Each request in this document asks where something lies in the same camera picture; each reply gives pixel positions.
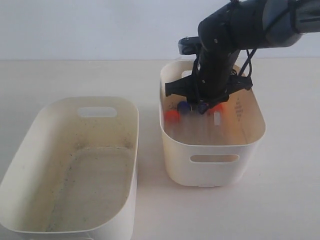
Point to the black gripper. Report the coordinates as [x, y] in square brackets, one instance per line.
[212, 80]

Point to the labelled orange-capped clear tube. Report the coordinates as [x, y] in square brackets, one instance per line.
[216, 119]

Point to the blue-capped clear tube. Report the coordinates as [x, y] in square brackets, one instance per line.
[186, 118]
[202, 119]

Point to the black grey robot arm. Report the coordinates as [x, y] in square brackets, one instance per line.
[247, 25]

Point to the white plastic bin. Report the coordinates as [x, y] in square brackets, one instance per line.
[74, 175]
[211, 161]

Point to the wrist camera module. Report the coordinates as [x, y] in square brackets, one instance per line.
[189, 45]

